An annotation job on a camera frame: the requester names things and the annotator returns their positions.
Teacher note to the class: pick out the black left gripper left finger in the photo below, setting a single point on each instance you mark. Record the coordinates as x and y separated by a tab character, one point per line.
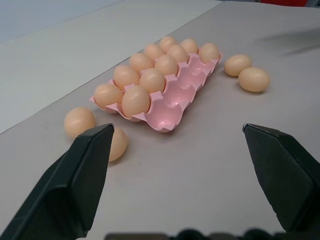
62	185

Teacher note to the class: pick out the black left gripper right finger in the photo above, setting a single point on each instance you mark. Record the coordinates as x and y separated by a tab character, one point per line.
282	175

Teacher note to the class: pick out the pink plastic egg tray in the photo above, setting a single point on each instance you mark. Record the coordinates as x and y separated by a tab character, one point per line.
175	100

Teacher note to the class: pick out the beige egg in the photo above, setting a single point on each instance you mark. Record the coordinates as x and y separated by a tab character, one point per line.
167	42
237	64
177	53
151	80
79	122
135	101
108	96
165	63
117	144
153	51
209	52
254	79
189	45
125	76
141	61

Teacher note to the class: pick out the red object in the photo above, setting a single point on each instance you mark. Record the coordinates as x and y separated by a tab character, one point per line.
303	3

